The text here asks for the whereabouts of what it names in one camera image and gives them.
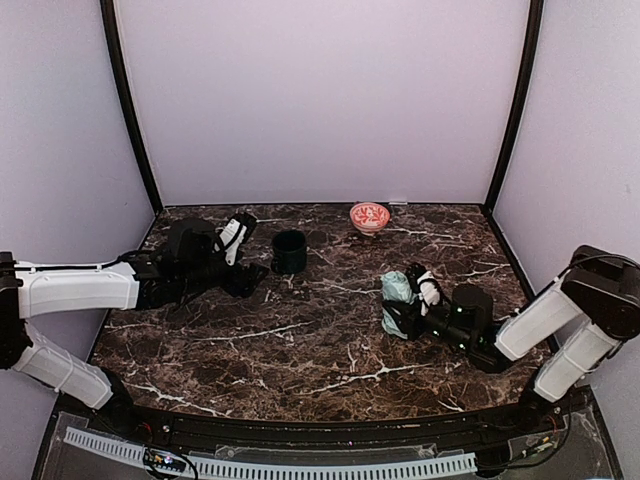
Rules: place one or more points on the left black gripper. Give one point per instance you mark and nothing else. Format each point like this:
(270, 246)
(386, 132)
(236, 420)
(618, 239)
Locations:
(235, 278)

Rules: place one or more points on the black corner post left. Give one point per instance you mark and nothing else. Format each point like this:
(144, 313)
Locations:
(126, 101)

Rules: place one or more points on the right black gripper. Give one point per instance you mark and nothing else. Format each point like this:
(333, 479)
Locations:
(413, 315)

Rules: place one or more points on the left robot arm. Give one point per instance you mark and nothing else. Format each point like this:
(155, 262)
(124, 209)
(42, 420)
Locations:
(195, 258)

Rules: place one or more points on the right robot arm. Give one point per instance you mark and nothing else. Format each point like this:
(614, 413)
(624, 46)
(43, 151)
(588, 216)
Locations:
(597, 289)

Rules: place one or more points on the red patterned white bowl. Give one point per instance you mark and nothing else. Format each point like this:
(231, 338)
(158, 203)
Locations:
(369, 218)

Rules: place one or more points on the mint green folding umbrella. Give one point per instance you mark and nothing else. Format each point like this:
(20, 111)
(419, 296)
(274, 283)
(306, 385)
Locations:
(395, 287)

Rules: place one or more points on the white slotted cable duct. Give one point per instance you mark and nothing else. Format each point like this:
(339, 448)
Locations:
(247, 463)

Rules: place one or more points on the dark green mug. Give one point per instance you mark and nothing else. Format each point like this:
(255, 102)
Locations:
(289, 252)

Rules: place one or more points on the black corner post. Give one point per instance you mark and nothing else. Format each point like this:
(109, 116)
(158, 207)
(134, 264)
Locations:
(126, 101)
(521, 89)

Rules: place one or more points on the black front rail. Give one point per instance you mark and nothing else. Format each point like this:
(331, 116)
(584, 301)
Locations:
(187, 432)

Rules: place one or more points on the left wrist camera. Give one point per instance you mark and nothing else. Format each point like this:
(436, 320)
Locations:
(236, 233)

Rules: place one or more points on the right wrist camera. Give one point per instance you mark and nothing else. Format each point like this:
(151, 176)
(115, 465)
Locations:
(425, 286)

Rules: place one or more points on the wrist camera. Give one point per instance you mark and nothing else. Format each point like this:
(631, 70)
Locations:
(236, 233)
(425, 286)

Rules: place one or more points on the black corner post right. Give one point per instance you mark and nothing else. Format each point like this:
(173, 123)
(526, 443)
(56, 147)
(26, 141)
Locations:
(521, 89)

